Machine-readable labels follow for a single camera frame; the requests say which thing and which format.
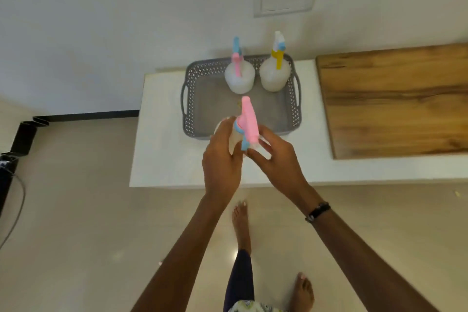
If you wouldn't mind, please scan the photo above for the grey perforated plastic basket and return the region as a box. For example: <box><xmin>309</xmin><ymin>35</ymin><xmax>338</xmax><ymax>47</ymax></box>
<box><xmin>180</xmin><ymin>54</ymin><xmax>303</xmax><ymax>140</ymax></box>

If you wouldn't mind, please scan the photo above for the person's left hand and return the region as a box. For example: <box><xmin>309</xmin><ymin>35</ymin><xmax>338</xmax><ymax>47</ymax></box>
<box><xmin>202</xmin><ymin>126</ymin><xmax>244</xmax><ymax>207</ymax></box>

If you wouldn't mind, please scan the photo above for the person's left foot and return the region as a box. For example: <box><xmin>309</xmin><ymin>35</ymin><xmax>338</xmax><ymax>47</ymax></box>
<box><xmin>231</xmin><ymin>201</ymin><xmax>253</xmax><ymax>254</ymax></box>

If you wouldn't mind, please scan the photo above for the spray bottle blue pink head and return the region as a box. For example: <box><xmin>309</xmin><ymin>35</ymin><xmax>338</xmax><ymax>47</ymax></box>
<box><xmin>224</xmin><ymin>36</ymin><xmax>256</xmax><ymax>94</ymax></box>

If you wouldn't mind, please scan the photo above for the person's left forearm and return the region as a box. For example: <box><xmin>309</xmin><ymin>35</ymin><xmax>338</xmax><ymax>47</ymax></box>
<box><xmin>130</xmin><ymin>194</ymin><xmax>236</xmax><ymax>312</ymax></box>

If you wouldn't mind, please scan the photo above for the yellow white patterned garment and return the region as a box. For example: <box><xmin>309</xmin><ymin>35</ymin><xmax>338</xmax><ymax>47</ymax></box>
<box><xmin>228</xmin><ymin>299</ymin><xmax>285</xmax><ymax>312</ymax></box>

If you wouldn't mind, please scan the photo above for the grey cable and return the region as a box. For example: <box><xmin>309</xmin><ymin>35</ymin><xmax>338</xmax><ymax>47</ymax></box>
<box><xmin>0</xmin><ymin>164</ymin><xmax>27</xmax><ymax>250</ymax></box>

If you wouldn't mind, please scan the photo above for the person's right forearm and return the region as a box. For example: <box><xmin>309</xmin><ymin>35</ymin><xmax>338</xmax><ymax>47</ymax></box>
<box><xmin>292</xmin><ymin>187</ymin><xmax>441</xmax><ymax>312</ymax></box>

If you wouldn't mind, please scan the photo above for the spray bottle with pink head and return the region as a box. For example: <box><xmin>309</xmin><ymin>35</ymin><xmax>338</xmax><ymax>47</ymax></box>
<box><xmin>213</xmin><ymin>96</ymin><xmax>273</xmax><ymax>159</ymax></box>

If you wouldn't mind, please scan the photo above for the spray bottle white yellow head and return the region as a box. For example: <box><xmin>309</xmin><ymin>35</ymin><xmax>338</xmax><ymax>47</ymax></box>
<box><xmin>259</xmin><ymin>31</ymin><xmax>292</xmax><ymax>92</ymax></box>

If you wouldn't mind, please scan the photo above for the person's right hand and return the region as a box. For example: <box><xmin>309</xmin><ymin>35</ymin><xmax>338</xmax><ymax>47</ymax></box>
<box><xmin>247</xmin><ymin>125</ymin><xmax>312</xmax><ymax>211</ymax></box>

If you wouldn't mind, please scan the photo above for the person's foot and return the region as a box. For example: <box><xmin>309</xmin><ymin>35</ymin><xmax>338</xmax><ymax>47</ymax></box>
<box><xmin>231</xmin><ymin>201</ymin><xmax>253</xmax><ymax>254</ymax></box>
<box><xmin>292</xmin><ymin>272</ymin><xmax>315</xmax><ymax>312</ymax></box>

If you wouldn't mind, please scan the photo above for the black floor trim strip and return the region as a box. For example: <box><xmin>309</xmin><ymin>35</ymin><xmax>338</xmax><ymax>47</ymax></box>
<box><xmin>0</xmin><ymin>109</ymin><xmax>140</xmax><ymax>218</ymax></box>

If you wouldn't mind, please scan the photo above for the wooden board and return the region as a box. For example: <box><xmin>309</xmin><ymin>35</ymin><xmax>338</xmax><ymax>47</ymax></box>
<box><xmin>316</xmin><ymin>43</ymin><xmax>468</xmax><ymax>160</ymax></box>

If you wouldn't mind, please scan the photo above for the dark blue trouser leg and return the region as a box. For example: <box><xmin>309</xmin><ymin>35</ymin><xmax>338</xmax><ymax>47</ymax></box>
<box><xmin>223</xmin><ymin>249</ymin><xmax>255</xmax><ymax>312</ymax></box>

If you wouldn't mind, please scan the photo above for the person's right foot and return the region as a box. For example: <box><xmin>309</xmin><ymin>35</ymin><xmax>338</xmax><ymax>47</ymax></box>
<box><xmin>292</xmin><ymin>272</ymin><xmax>315</xmax><ymax>312</ymax></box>

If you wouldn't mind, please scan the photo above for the black wrist bracelet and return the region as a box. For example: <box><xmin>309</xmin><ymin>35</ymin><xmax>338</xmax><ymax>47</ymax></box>
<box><xmin>305</xmin><ymin>202</ymin><xmax>332</xmax><ymax>224</ymax></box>

